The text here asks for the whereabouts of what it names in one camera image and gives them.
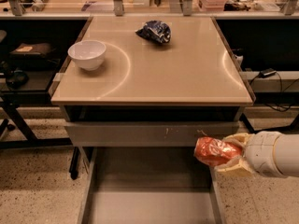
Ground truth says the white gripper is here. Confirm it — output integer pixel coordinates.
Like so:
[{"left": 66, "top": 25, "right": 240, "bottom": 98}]
[{"left": 215, "top": 131, "right": 286, "bottom": 178}]

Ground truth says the crushed red coke can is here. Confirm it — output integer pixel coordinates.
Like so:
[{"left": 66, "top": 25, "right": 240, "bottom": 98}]
[{"left": 194, "top": 136, "right": 242, "bottom": 167}]

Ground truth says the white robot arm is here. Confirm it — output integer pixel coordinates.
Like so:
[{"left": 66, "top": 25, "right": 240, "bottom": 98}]
[{"left": 215, "top": 131, "right": 299, "bottom": 178}]

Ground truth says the grey drawer cabinet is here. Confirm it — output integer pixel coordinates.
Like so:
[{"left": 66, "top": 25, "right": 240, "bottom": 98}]
[{"left": 50, "top": 14, "right": 256, "bottom": 224}]

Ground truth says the open grey middle drawer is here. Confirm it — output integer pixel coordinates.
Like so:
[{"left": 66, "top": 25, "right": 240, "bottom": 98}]
[{"left": 77, "top": 147, "right": 227, "bottom": 224}]

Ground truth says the closed grey top drawer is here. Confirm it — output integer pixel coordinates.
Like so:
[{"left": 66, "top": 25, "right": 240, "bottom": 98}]
[{"left": 65, "top": 121, "right": 239, "bottom": 147}]

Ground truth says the black table leg with casters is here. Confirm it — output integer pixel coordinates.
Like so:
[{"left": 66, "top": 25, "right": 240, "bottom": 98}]
[{"left": 240, "top": 113, "right": 258, "bottom": 133}]

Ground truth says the black power adapter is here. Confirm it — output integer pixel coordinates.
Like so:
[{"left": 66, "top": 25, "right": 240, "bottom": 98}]
[{"left": 259, "top": 68, "right": 277, "bottom": 78}]

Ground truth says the crumpled blue chip bag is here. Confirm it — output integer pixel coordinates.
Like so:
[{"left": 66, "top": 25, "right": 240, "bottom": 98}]
[{"left": 135, "top": 21, "right": 171, "bottom": 44}]

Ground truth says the white ceramic bowl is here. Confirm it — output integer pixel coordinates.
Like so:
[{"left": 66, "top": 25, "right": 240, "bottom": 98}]
[{"left": 68, "top": 40, "right": 107, "bottom": 71}]

